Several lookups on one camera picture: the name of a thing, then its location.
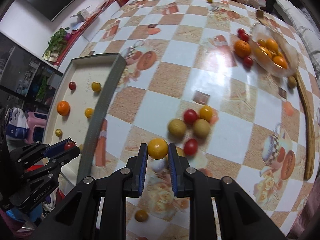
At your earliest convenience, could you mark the large orange mandarin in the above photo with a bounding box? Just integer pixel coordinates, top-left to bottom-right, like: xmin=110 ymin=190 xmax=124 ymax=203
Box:
xmin=56 ymin=100 xmax=71 ymax=116

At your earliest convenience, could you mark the green potted plant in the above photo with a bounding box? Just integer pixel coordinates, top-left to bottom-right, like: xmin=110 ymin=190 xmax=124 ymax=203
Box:
xmin=45 ymin=27 xmax=69 ymax=54

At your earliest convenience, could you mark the shallow cardboard box tray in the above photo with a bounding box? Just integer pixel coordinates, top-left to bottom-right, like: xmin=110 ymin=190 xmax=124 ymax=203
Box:
xmin=43 ymin=53 xmax=126 ymax=185

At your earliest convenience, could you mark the wooden back scratcher stick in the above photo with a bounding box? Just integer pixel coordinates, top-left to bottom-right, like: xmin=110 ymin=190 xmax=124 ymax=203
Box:
xmin=296 ymin=71 xmax=315 ymax=180

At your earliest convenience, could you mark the glass fruit bowl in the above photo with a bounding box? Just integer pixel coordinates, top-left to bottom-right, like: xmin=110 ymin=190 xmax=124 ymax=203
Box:
xmin=249 ymin=23 xmax=300 ymax=77

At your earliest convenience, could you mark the orange beside glass bowl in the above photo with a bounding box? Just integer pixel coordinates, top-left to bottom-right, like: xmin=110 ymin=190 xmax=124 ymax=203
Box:
xmin=234 ymin=40 xmax=251 ymax=59

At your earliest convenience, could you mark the pink plastic stool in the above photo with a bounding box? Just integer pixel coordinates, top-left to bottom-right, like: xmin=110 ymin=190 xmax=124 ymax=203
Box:
xmin=24 ymin=112 xmax=48 ymax=144

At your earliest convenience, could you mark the small yellow tomato left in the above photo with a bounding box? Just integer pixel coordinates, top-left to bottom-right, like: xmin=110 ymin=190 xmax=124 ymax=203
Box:
xmin=55 ymin=129 xmax=63 ymax=137

